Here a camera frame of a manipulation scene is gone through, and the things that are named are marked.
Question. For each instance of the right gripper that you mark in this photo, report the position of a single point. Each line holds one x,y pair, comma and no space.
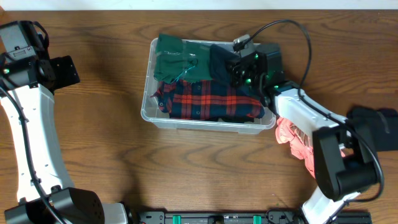
234,70

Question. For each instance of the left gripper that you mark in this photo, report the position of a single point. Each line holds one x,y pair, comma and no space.
66,71

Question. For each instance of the red navy plaid shirt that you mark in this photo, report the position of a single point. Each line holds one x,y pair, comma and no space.
205,99

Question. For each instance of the green garment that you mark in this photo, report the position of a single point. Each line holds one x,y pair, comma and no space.
178,59

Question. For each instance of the navy garment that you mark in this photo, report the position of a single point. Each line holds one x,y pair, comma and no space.
218,64

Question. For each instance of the black garment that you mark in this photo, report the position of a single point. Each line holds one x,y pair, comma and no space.
382,124
227,119

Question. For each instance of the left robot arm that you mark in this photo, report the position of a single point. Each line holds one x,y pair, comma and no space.
46,192

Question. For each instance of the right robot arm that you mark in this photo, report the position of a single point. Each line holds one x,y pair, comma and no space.
345,160

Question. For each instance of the pink printed t-shirt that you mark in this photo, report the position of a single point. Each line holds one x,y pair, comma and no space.
300,144

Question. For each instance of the clear plastic storage bin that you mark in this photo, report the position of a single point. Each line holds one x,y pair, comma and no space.
150,111

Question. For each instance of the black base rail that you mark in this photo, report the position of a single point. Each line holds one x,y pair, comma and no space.
270,217

